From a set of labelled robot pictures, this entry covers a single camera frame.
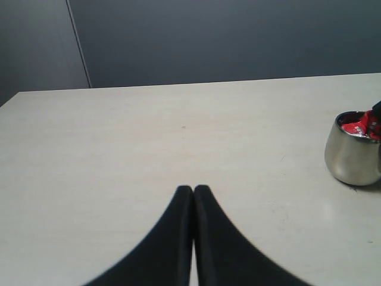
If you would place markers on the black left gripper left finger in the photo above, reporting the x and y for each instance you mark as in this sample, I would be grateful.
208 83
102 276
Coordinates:
164 256

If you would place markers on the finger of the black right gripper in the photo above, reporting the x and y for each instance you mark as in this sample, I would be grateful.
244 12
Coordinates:
376 109

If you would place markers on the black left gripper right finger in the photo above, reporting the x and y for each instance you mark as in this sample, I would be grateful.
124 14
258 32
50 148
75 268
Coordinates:
224 256

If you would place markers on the small steel cup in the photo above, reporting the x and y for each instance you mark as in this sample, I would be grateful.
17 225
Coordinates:
352 159

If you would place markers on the red candy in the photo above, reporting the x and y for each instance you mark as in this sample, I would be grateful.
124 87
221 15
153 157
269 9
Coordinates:
372 125
358 128

